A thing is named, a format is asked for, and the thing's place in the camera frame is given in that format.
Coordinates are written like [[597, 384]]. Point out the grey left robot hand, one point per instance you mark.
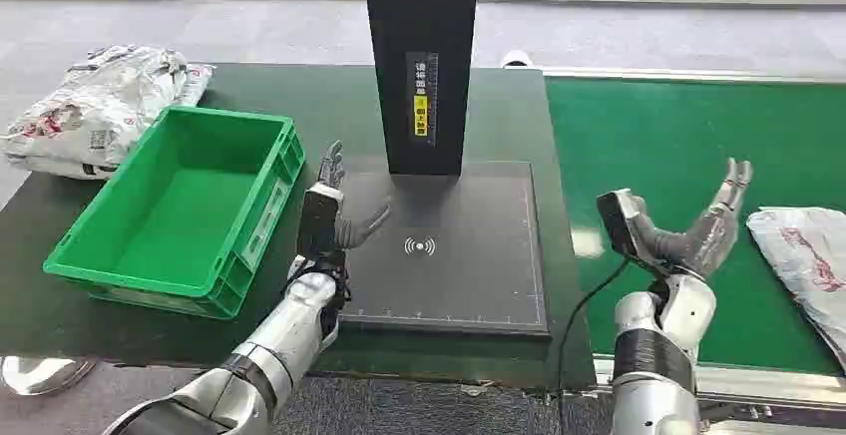
[[353, 230]]

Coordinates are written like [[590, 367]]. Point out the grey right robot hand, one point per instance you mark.
[[707, 240]]

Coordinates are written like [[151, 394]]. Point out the grey parcel with red print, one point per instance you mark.
[[803, 260]]

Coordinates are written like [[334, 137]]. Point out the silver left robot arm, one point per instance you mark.
[[277, 346]]

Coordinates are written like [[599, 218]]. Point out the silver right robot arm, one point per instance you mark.
[[654, 379]]

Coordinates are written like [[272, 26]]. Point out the green conveyor belt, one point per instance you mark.
[[661, 134]]

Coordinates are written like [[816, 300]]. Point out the yellow and black label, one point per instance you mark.
[[422, 111]]

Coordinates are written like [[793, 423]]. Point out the green plastic crate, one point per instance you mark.
[[178, 214]]

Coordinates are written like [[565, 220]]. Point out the white flat parcel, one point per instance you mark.
[[197, 82]]

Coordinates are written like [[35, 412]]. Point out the black scanner column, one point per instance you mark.
[[423, 15]]

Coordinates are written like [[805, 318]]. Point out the small white round object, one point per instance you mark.
[[516, 59]]

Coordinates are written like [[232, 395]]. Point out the large crumpled grey parcel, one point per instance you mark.
[[99, 108]]

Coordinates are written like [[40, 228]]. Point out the shiny silver metal object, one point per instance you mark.
[[40, 374]]

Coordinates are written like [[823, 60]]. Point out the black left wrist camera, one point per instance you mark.
[[318, 220]]

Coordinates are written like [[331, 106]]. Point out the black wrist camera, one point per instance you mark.
[[616, 220], [318, 220]]

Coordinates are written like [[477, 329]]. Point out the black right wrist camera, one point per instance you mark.
[[616, 220]]

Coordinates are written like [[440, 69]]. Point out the black scanner base plate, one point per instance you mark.
[[463, 273]]

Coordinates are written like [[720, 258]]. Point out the silver conveyor frame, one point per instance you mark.
[[760, 389]]

